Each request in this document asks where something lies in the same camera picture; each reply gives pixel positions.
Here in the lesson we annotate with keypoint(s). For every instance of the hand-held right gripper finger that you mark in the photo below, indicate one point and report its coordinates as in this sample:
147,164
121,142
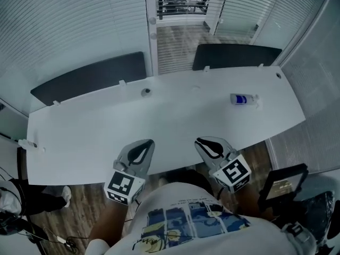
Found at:
221,146
210,159

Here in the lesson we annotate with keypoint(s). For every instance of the black desk divider panel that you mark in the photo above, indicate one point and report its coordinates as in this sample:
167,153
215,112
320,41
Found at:
236,56
90,77

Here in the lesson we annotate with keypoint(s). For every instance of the small white cap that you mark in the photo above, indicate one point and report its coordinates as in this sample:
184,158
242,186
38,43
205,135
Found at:
42,149

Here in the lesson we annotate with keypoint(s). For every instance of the white power strip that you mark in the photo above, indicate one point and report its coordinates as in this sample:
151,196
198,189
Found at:
61,240

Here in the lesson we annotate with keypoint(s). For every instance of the blue label spray bottle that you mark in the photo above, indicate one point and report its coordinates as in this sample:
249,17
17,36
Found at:
243,99

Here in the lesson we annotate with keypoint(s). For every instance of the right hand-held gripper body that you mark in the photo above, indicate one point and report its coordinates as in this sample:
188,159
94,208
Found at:
232,173

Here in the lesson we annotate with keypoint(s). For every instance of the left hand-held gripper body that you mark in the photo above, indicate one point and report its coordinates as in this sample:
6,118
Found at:
123,186

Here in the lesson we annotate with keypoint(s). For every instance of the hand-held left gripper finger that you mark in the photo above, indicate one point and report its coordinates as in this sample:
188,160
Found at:
145,161
130,153

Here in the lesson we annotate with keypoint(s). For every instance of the person's black trousers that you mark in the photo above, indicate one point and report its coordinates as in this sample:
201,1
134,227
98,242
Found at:
186,180

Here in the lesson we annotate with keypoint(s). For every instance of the black tablet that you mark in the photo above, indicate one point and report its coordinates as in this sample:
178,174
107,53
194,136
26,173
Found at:
282,185

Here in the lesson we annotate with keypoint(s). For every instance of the person's white printed t-shirt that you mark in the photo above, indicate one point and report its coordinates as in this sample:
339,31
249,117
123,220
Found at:
199,222

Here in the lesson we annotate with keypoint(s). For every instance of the plastic wrapped black office chair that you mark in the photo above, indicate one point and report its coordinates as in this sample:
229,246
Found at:
321,214

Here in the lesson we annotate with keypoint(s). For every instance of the small white bottle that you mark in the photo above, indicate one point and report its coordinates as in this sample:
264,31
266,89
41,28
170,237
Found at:
27,144

